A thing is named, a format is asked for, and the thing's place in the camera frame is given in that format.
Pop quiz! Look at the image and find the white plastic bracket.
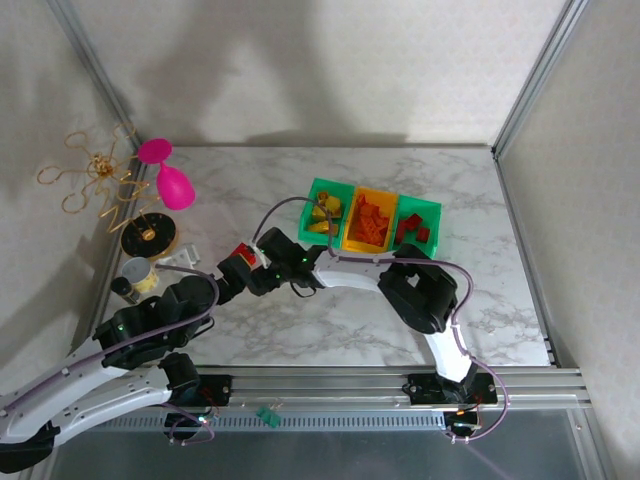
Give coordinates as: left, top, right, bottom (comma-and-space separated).
167, 243, 202, 266

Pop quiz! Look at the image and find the chunky red arch lego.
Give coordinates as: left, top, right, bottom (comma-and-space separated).
233, 241, 266, 269

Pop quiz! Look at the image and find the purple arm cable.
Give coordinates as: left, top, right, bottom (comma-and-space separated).
0, 263, 220, 447
252, 196, 511, 444

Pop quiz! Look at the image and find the aluminium frame post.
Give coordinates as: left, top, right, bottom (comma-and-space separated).
491, 0, 592, 160
47, 0, 147, 161

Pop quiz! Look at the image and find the small black bottle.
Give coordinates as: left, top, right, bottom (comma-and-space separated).
110, 276, 143, 307

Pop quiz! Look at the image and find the aluminium side rail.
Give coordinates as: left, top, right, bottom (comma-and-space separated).
492, 143, 560, 369
84, 149, 149, 356

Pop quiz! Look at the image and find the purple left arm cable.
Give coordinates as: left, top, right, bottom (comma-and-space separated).
0, 263, 220, 447

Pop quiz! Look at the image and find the gold wire jewelry stand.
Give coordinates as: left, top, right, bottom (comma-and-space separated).
37, 122, 180, 263

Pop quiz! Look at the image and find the green terminal connector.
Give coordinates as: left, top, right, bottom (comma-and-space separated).
255, 405, 281, 430

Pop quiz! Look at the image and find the wide aluminium base rail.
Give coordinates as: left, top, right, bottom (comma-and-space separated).
192, 367, 594, 416

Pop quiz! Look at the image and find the pink plastic goblet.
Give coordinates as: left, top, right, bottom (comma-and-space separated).
137, 138, 197, 212

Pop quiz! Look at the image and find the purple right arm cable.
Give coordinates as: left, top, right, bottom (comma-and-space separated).
252, 196, 511, 444

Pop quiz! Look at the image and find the grey slotted cable duct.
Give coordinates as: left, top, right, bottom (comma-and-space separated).
92, 410, 449, 432

